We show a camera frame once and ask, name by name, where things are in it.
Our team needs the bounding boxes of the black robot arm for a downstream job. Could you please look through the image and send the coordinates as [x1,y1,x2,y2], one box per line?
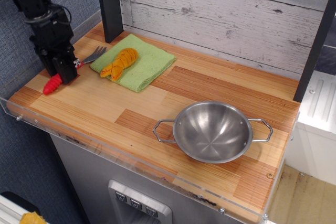
[13,0,80,84]

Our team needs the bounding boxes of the green folded rag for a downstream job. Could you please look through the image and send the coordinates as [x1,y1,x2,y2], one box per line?
[90,34,176,92]

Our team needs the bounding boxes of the orange plush shrimp toy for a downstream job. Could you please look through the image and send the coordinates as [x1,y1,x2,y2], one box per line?
[100,48,139,81]

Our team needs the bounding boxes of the stainless steel two-handled bowl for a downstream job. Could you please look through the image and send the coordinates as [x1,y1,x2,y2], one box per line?
[153,100,274,164]

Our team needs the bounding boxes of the white toy sink unit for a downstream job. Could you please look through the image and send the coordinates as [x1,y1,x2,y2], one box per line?
[285,71,335,185]

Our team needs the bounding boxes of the red handled metal fork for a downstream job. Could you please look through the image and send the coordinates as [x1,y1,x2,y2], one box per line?
[43,46,107,95]

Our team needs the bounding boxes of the silver dispenser button panel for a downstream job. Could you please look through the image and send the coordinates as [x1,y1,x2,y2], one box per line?
[108,179,173,223]

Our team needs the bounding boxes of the dark right vertical post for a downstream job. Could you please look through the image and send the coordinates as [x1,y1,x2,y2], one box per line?
[293,0,335,102]

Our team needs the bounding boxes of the grey toy fridge cabinet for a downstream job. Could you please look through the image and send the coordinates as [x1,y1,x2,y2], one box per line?
[51,135,238,223]

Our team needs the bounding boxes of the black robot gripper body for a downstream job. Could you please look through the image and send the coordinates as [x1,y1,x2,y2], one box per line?
[25,5,74,56]

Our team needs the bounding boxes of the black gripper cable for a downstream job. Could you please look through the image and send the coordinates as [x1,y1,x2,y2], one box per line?
[51,3,73,24]

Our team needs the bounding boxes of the clear acrylic table guard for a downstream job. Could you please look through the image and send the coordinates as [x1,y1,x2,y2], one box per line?
[0,8,301,224]

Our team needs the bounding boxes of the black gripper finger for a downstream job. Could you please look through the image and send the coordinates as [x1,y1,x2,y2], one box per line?
[52,52,79,84]
[39,52,58,76]

